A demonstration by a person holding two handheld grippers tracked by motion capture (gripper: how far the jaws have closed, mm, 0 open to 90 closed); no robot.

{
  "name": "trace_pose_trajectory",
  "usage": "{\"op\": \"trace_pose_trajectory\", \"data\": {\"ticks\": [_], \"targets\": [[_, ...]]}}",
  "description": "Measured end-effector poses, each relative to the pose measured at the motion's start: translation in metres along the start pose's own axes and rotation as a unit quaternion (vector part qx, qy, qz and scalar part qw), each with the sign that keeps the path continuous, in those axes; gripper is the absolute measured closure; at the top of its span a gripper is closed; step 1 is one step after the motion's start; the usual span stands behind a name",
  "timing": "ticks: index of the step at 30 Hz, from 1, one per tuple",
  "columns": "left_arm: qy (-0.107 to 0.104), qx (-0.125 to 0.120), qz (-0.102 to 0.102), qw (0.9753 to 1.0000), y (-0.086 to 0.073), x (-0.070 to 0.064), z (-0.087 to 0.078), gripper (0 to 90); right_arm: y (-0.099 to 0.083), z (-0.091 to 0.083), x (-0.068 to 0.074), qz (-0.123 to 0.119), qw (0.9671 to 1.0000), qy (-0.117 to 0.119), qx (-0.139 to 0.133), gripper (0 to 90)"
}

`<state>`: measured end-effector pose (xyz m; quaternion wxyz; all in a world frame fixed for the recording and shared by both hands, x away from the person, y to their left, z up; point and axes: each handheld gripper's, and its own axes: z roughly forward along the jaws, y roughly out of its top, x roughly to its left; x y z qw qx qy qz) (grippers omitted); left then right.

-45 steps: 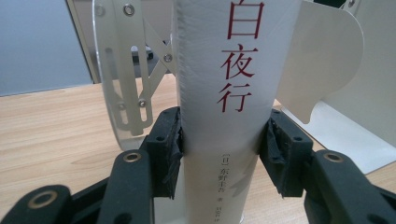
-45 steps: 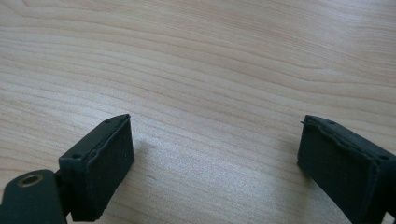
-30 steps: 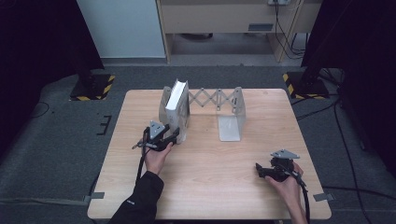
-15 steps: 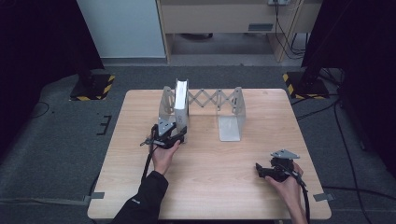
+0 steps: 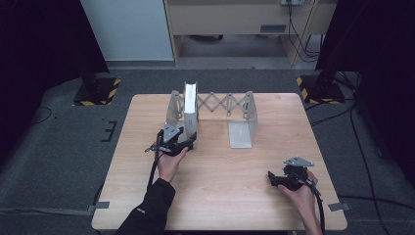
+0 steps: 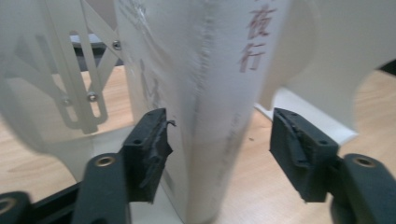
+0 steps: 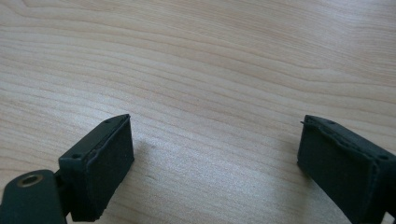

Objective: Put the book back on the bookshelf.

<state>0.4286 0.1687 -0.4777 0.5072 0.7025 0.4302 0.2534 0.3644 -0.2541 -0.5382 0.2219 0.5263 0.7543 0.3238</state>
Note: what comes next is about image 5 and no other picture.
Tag thin black floor cable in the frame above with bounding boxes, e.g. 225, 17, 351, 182
31, 106, 53, 125

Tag grey tape piece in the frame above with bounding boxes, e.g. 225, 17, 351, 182
327, 202, 351, 212
87, 201, 111, 213

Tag black yellow striped stand base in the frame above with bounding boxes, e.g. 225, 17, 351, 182
296, 70, 346, 106
72, 58, 121, 107

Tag right hand-held gripper black cable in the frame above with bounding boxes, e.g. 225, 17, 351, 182
295, 172, 327, 235

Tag black hanging cables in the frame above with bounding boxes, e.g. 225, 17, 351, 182
286, 3, 322, 64

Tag person's left hand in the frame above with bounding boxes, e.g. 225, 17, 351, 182
157, 146, 190, 184

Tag black tape floor mark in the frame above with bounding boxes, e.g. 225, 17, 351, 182
101, 120, 117, 143

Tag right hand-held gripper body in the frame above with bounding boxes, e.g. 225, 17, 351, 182
279, 156, 315, 192

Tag left hand-held gripper black cable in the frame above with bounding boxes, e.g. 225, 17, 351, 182
146, 128, 165, 192

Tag beige wooden desk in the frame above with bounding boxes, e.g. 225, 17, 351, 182
162, 0, 339, 67

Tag expandable grey metal bookend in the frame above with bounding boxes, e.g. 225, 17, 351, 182
165, 81, 259, 150

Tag dark curtain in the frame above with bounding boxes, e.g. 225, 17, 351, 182
314, 0, 415, 187
0, 0, 111, 165

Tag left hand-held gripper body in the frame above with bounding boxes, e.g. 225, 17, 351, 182
145, 122, 194, 157

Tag white panel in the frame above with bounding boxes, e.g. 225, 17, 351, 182
79, 0, 174, 63

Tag person's right hand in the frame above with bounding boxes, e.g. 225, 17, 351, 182
277, 170, 319, 213

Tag hand-held gripper black cable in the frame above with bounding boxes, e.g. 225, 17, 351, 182
146, 128, 165, 192
295, 172, 327, 235

